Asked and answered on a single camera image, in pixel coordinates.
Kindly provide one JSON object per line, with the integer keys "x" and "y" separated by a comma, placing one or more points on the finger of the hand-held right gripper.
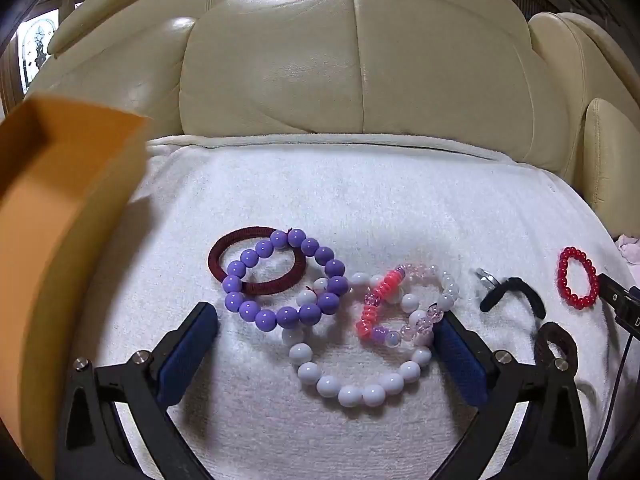
{"x": 620, "y": 305}

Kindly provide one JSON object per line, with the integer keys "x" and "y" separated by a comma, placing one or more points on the orange cardboard box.
{"x": 65, "y": 210}

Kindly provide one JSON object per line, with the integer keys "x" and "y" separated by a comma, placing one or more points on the cream leather sofa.
{"x": 300, "y": 75}

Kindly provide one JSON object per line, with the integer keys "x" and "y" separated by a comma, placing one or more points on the white towel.
{"x": 350, "y": 200}

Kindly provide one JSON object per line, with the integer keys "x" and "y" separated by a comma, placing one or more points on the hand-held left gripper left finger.
{"x": 187, "y": 355}

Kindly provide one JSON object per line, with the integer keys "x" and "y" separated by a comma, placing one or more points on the door with patterned glass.
{"x": 37, "y": 45}

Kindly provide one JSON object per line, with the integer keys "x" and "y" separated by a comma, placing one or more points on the pink cloth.
{"x": 630, "y": 250}

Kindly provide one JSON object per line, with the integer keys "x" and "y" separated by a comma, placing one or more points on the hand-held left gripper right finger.
{"x": 460, "y": 360}

